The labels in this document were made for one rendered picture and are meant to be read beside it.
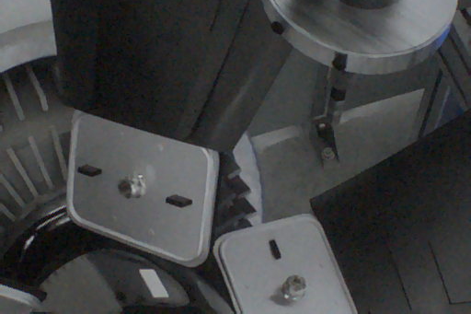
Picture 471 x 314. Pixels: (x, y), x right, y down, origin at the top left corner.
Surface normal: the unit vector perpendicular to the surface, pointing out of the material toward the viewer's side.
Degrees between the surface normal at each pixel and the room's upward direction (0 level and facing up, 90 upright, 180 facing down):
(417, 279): 9
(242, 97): 47
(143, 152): 53
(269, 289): 7
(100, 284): 40
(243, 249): 7
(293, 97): 90
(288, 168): 0
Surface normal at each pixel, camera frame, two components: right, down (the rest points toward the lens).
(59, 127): -0.05, -0.74
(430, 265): 0.17, -0.42
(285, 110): 0.33, 0.84
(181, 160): -0.56, 0.20
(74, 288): -0.45, -0.79
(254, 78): -0.33, 0.23
